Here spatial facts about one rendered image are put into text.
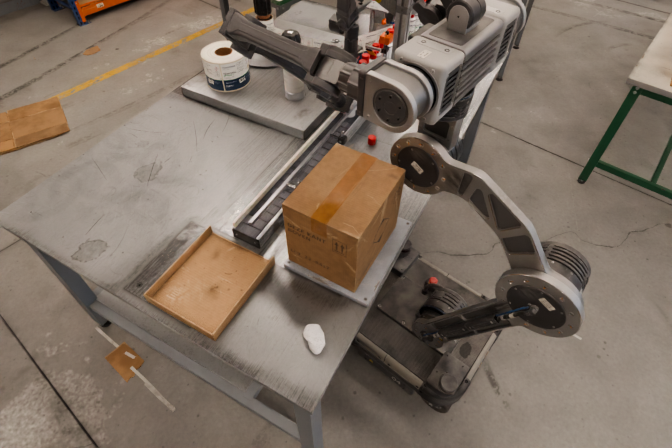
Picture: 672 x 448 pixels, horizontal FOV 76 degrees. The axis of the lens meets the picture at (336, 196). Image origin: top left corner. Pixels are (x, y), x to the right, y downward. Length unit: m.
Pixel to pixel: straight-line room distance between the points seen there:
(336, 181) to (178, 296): 0.59
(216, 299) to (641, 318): 2.11
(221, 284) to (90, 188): 0.70
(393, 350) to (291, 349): 0.74
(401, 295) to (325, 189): 0.94
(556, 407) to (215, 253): 1.62
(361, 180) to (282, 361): 0.55
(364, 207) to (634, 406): 1.68
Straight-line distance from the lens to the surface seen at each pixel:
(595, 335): 2.55
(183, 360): 2.02
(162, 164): 1.84
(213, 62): 2.01
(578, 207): 3.07
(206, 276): 1.43
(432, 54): 1.00
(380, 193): 1.21
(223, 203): 1.62
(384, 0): 1.77
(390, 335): 1.95
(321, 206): 1.17
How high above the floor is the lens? 2.00
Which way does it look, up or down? 47 degrees down
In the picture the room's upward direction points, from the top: 1 degrees clockwise
